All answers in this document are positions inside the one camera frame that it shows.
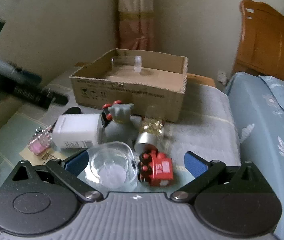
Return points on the wooden headboard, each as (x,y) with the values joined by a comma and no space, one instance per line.
(261,44)

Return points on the black toy car red wheels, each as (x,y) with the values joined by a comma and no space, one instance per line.
(105,115)

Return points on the clear round jar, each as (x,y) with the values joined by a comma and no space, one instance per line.
(133,62)

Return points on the red toy train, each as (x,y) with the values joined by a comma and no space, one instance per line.
(155,168)

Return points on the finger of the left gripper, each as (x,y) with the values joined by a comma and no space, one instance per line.
(42,98)

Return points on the glass bottle silver cap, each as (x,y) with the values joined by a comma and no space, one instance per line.
(150,132)

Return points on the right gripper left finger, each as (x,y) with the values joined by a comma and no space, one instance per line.
(65,173)

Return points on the pink perfume bottle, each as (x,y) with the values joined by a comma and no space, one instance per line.
(41,140)

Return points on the cardboard box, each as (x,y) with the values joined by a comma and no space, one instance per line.
(162,82)

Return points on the wall power socket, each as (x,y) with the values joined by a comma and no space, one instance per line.
(222,77)

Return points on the grey elephant figurine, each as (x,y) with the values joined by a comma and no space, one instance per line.
(122,128)

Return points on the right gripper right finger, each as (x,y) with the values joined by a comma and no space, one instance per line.
(205,175)

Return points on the paper label on table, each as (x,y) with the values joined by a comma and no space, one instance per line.
(43,158)

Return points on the pink beige curtain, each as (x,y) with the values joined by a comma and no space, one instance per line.
(136,24)

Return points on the white plastic box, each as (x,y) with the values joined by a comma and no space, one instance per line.
(77,131)

